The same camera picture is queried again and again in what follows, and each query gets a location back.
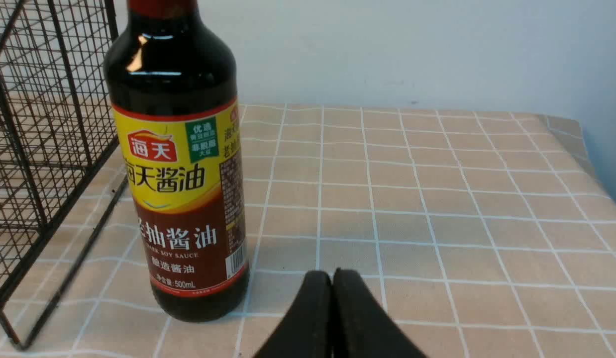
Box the dark soy sauce bottle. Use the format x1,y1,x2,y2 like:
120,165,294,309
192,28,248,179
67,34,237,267
103,0,249,323

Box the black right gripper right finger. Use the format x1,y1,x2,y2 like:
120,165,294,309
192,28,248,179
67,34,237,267
333,268,426,358

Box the black wire mesh shelf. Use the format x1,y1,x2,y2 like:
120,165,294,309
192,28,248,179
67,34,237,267
0,0,125,352

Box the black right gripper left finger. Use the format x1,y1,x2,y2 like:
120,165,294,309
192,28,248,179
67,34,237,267
254,270,333,358

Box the beige checkered tablecloth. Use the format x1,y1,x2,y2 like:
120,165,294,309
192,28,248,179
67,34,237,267
0,104,616,358

